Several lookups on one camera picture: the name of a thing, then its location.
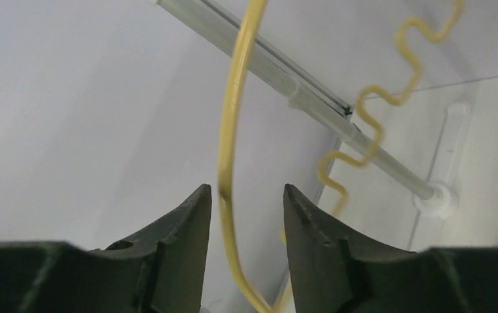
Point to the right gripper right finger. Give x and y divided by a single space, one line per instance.
334 268

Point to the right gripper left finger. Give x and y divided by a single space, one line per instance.
159 268

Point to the yellow wavy hanger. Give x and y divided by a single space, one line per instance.
242 53

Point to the white clothes rack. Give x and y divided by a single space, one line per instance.
435 199

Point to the aluminium frame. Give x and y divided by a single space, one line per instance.
272 66

